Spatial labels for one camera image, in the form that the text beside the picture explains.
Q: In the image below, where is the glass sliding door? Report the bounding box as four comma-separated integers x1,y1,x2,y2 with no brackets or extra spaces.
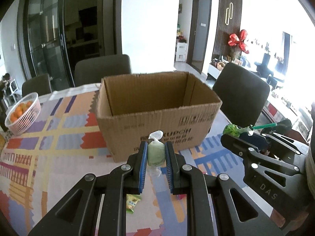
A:
17,0,75,91

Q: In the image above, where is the red ribbon bow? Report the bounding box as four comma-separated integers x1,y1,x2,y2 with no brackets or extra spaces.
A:
228,29,249,54

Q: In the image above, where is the colourful patterned tablecloth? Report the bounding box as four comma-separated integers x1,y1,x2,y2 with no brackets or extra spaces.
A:
0,83,274,236

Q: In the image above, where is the green yellow candy packet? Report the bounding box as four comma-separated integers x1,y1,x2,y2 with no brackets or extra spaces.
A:
126,195,142,214

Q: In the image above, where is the pale green pastry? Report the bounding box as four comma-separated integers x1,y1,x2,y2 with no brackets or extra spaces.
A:
147,130,166,177

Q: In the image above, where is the black chair far left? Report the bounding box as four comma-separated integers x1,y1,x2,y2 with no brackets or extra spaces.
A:
22,73,52,97

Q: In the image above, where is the black chair right side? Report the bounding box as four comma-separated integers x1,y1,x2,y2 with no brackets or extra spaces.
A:
212,63,270,127

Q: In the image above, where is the brown cardboard box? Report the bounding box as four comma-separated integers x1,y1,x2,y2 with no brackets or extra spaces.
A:
95,71,222,162

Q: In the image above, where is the green lollipop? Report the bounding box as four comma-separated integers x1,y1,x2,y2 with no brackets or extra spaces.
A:
223,123,279,137

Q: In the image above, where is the white storage shelf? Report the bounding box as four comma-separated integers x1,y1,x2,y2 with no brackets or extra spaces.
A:
175,31,187,62

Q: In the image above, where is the pink basket of oranges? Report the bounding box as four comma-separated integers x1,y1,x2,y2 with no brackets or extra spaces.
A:
5,92,41,135

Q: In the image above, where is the black chair behind box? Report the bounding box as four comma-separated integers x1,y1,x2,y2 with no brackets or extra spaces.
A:
74,54,131,87

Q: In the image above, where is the right hand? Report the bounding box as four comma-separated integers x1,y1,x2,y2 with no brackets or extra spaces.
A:
270,209,286,228

